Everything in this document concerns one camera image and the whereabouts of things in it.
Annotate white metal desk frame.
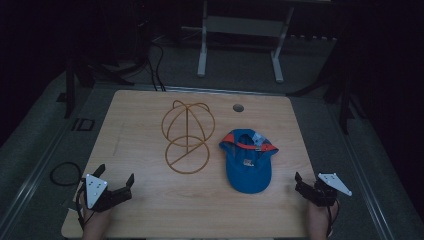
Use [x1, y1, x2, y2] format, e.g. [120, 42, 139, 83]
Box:
[181, 0, 296, 84]

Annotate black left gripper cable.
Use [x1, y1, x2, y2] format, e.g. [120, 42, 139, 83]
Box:
[75, 184, 88, 232]

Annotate black hanging cables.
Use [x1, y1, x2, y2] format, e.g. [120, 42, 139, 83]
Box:
[145, 39, 167, 92]

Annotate metal floor rail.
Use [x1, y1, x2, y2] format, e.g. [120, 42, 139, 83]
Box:
[339, 133, 396, 240]
[0, 87, 95, 231]

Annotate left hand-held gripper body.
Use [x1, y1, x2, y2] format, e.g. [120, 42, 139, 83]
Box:
[79, 173, 118, 213]

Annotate blue cap with orange band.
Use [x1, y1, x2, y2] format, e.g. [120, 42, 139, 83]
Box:
[218, 128, 279, 195]

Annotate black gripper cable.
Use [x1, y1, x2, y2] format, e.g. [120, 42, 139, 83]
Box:
[326, 198, 341, 238]
[75, 184, 88, 232]

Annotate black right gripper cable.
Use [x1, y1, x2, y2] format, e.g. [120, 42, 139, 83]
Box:
[326, 198, 341, 238]

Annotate black rectangular floor frame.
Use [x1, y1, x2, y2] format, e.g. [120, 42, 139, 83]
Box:
[71, 117, 96, 132]

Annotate dark metal stand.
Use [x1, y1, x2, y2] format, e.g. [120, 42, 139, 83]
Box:
[289, 33, 366, 136]
[63, 49, 135, 120]

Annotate gold wire hat stand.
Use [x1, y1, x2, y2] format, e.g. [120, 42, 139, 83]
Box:
[161, 99, 216, 175]

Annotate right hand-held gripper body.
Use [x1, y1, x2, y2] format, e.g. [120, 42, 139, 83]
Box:
[308, 172, 353, 208]

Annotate person's right hand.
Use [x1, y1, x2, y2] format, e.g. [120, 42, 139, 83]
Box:
[307, 200, 337, 230]

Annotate black looped floor cable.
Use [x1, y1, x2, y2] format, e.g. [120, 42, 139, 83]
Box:
[49, 161, 83, 187]

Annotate person's left hand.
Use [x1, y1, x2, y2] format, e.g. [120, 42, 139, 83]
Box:
[81, 203, 113, 231]

